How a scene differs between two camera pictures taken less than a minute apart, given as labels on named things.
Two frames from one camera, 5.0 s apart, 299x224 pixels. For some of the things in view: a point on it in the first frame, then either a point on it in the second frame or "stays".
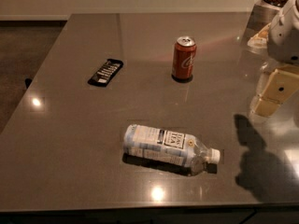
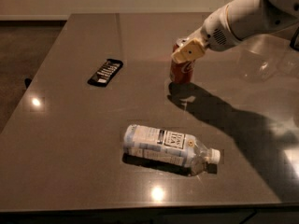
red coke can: x=184 y=58 stays
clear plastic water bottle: x=169 y=147 stays
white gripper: x=285 y=37 → x=215 y=34
